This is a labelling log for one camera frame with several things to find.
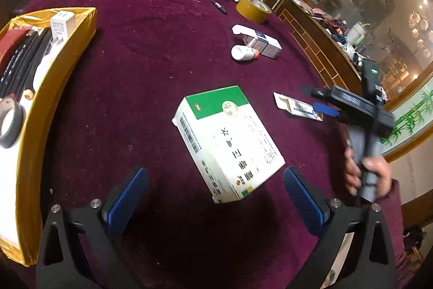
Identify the white kettle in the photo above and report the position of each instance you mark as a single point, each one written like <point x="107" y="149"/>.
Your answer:
<point x="356" y="33"/>

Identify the white medicine bottle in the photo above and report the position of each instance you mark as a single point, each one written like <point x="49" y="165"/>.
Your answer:
<point x="242" y="52"/>

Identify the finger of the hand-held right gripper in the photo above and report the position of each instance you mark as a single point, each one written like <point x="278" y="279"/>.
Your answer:
<point x="318" y="92"/>
<point x="326" y="110"/>

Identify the small black pen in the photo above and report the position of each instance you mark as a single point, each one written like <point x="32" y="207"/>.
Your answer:
<point x="220" y="7"/>

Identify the maroon tablecloth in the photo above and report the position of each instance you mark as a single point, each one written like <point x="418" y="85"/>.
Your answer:
<point x="152" y="48"/>

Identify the yellow-rimmed storage box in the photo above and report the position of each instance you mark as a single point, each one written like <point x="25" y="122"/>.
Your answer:
<point x="50" y="89"/>

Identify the teal-capped black marker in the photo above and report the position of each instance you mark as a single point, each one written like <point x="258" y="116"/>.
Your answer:
<point x="15" y="65"/>

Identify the white blue carton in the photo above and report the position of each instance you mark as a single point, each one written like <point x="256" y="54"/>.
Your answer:
<point x="287" y="104"/>

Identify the person's right forearm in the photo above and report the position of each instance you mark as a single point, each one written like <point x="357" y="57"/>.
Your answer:
<point x="394" y="218"/>

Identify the yellow tape roll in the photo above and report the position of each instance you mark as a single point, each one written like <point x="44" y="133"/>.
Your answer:
<point x="247" y="9"/>

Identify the red packet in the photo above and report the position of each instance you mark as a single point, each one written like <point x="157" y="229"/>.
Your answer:
<point x="12" y="43"/>

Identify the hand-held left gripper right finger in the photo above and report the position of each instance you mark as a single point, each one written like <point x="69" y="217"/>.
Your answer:
<point x="304" y="201"/>

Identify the wooden cabinet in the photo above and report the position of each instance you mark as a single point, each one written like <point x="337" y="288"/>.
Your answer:
<point x="314" y="48"/>

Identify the white power adapter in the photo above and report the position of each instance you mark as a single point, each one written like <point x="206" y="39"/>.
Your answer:
<point x="62" y="26"/>

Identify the grey tape roll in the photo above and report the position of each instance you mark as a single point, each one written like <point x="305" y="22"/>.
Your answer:
<point x="20" y="116"/>

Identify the small grey carton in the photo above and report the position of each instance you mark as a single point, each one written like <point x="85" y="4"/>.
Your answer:
<point x="264" y="43"/>

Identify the green white medicine box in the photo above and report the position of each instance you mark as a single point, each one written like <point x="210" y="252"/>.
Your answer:
<point x="230" y="140"/>

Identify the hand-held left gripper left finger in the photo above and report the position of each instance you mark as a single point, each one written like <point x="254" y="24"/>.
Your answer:
<point x="125" y="201"/>

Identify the person's right hand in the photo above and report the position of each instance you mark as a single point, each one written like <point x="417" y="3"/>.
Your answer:
<point x="382" y="174"/>

